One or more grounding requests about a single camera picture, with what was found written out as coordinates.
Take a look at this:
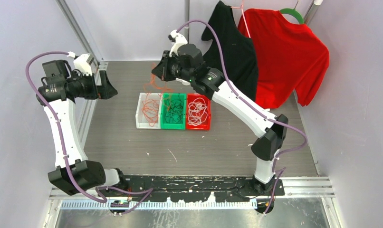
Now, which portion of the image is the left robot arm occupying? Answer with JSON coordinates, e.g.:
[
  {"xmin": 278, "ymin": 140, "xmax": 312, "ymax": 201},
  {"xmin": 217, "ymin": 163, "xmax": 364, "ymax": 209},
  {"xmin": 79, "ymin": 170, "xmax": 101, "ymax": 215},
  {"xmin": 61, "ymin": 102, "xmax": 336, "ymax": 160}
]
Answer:
[{"xmin": 38, "ymin": 59, "xmax": 129, "ymax": 196}]

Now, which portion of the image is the aluminium frame rail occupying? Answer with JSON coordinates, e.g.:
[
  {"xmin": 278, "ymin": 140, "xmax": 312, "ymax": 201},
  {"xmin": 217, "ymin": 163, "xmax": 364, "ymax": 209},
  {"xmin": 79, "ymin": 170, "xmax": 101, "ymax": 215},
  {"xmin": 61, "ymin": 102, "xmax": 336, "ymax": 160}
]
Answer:
[{"xmin": 55, "ymin": 0, "xmax": 100, "ymax": 67}]

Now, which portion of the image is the orange cable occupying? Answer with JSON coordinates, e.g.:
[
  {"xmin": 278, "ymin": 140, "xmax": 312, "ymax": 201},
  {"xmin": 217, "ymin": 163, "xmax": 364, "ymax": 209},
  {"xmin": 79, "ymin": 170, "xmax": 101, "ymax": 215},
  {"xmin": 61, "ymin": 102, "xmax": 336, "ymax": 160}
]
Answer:
[
  {"xmin": 142, "ymin": 99, "xmax": 161, "ymax": 126},
  {"xmin": 142, "ymin": 62, "xmax": 173, "ymax": 126}
]

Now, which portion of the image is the white plastic bin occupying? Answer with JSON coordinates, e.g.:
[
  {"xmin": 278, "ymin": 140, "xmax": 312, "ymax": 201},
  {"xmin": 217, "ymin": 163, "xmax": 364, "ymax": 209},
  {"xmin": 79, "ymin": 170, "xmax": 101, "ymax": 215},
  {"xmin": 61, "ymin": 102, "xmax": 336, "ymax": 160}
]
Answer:
[{"xmin": 135, "ymin": 93, "xmax": 162, "ymax": 129}]

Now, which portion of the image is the green plastic bin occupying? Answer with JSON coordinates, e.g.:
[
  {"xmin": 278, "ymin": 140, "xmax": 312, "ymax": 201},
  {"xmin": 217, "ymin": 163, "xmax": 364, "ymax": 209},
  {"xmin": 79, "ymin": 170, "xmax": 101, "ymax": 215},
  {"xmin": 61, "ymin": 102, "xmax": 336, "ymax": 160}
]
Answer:
[{"xmin": 161, "ymin": 93, "xmax": 186, "ymax": 130}]

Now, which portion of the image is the garment rack pole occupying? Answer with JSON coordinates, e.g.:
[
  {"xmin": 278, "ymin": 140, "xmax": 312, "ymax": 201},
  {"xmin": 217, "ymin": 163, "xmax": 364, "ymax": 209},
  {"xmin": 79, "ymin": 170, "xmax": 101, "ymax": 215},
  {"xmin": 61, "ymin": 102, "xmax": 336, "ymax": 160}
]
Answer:
[{"xmin": 183, "ymin": 0, "xmax": 190, "ymax": 39}]

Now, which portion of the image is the black t-shirt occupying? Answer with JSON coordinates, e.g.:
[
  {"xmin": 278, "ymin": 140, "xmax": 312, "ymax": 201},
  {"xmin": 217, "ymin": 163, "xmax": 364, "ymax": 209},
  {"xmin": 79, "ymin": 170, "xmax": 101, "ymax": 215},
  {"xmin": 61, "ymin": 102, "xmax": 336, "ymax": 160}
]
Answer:
[{"xmin": 208, "ymin": 0, "xmax": 259, "ymax": 101}]

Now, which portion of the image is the red t-shirt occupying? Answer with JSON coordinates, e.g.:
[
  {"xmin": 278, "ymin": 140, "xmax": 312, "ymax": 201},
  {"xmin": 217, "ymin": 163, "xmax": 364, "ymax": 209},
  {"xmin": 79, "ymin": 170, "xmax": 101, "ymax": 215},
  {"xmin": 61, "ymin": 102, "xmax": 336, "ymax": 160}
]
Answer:
[{"xmin": 238, "ymin": 9, "xmax": 330, "ymax": 109}]

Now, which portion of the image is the pink hanger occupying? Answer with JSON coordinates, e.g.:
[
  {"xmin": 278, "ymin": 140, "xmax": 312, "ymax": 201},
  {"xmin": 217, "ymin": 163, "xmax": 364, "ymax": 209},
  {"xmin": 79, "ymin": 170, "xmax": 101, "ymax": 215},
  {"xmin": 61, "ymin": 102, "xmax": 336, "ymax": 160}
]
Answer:
[{"xmin": 231, "ymin": 0, "xmax": 251, "ymax": 38}]

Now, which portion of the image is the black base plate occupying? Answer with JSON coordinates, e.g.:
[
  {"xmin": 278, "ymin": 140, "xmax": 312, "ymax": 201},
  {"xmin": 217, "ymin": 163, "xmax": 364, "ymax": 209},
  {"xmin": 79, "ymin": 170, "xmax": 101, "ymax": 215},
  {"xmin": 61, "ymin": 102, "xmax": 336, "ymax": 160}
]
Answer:
[{"xmin": 117, "ymin": 175, "xmax": 285, "ymax": 203}]

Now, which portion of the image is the green hanger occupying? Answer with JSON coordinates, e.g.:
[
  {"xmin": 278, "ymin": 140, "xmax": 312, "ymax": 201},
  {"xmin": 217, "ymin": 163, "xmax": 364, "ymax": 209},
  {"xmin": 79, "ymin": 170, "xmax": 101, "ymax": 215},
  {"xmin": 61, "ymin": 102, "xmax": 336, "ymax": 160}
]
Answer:
[{"xmin": 279, "ymin": 0, "xmax": 305, "ymax": 24}]

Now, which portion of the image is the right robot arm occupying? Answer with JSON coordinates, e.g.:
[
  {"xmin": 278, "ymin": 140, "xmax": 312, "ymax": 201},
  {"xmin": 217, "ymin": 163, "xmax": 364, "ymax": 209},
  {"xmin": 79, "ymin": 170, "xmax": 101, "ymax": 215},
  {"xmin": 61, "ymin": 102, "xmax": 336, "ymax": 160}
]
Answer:
[{"xmin": 151, "ymin": 44, "xmax": 288, "ymax": 195}]

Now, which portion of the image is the red plastic bin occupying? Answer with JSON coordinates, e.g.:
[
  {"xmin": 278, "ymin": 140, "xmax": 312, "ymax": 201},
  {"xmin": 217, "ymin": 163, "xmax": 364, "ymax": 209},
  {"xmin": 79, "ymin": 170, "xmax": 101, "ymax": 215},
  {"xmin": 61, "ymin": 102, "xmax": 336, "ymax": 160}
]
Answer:
[{"xmin": 185, "ymin": 94, "xmax": 211, "ymax": 131}]

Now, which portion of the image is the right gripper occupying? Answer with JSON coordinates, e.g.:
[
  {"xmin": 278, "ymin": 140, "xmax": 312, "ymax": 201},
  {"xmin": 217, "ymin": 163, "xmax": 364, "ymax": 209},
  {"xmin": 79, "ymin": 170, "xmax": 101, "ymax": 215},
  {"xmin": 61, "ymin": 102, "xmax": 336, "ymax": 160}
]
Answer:
[{"xmin": 151, "ymin": 51, "xmax": 193, "ymax": 84}]

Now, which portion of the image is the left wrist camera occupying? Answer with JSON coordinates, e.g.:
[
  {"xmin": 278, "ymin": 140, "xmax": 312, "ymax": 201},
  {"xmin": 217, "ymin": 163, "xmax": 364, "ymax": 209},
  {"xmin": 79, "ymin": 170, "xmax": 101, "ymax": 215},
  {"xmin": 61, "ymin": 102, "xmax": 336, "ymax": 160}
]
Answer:
[{"xmin": 67, "ymin": 51, "xmax": 94, "ymax": 76}]

